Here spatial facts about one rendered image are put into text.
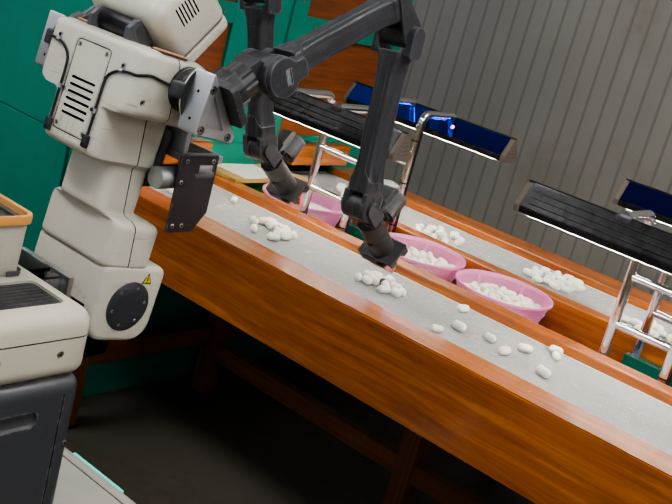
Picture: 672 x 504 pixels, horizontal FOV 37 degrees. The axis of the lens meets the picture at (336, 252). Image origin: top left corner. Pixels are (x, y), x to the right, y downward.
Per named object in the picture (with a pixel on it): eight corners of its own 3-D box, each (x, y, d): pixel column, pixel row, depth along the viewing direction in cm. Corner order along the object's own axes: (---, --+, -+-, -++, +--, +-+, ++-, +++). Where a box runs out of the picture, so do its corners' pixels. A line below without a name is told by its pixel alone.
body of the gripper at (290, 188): (282, 174, 266) (271, 157, 261) (310, 186, 261) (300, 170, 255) (267, 192, 265) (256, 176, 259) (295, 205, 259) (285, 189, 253)
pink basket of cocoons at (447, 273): (445, 307, 269) (456, 275, 266) (353, 275, 275) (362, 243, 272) (464, 285, 293) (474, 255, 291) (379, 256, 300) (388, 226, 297)
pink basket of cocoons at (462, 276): (511, 348, 251) (523, 314, 248) (426, 306, 265) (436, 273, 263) (559, 335, 272) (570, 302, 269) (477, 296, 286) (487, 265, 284)
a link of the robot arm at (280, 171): (255, 165, 253) (271, 171, 250) (270, 144, 255) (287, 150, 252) (265, 180, 258) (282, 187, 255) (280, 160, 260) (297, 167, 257)
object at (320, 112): (391, 161, 247) (399, 132, 245) (218, 90, 281) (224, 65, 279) (410, 161, 253) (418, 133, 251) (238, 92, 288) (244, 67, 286)
